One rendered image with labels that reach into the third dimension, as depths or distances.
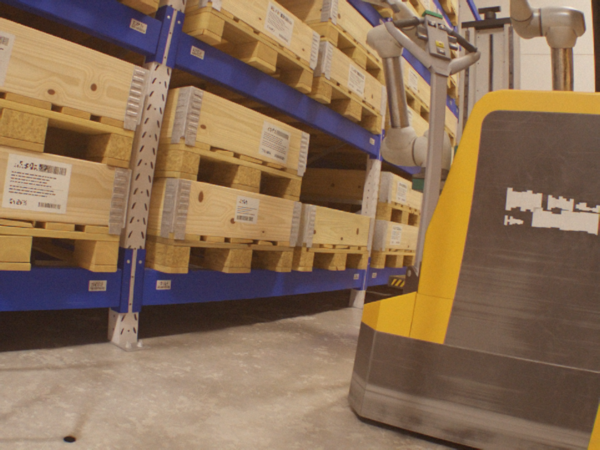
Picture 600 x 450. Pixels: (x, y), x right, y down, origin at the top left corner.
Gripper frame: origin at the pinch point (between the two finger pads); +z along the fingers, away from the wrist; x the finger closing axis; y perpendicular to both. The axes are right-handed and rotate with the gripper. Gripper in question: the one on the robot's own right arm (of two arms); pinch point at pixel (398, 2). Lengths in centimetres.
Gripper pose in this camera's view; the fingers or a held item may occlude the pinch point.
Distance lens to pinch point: 187.8
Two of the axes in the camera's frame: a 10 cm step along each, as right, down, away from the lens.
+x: -2.4, 2.6, 9.4
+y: 8.8, -3.6, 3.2
